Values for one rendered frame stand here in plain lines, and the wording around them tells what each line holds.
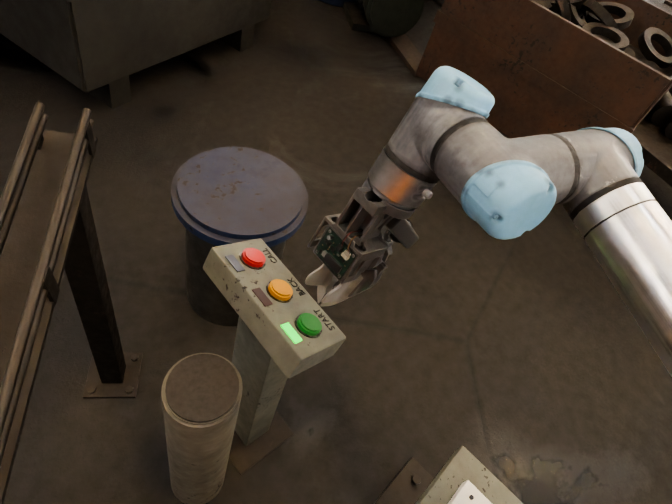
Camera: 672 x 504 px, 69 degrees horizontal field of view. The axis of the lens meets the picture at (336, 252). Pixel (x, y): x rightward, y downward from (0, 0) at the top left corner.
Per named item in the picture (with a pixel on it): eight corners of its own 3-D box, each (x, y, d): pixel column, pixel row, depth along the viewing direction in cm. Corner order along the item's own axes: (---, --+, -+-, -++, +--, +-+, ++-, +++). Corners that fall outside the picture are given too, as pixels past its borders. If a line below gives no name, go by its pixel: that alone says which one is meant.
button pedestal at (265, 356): (246, 484, 114) (286, 371, 68) (192, 403, 123) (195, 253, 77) (299, 443, 123) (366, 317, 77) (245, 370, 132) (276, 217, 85)
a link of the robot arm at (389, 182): (405, 144, 62) (451, 185, 59) (386, 173, 64) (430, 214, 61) (372, 144, 56) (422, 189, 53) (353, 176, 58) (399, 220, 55)
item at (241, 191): (212, 357, 132) (220, 262, 100) (154, 275, 144) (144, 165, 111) (304, 303, 150) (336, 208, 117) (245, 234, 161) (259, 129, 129)
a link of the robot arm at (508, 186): (603, 172, 45) (528, 110, 52) (510, 188, 41) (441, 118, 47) (562, 233, 51) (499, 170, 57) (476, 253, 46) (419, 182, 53)
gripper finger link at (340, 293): (299, 312, 68) (329, 266, 63) (326, 301, 73) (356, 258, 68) (313, 328, 67) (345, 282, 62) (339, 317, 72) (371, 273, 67)
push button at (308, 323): (305, 342, 73) (310, 335, 72) (289, 323, 75) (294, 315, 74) (322, 334, 76) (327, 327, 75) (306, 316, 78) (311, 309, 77)
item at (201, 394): (188, 518, 107) (188, 442, 68) (160, 472, 112) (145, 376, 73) (234, 482, 114) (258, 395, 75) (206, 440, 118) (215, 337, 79)
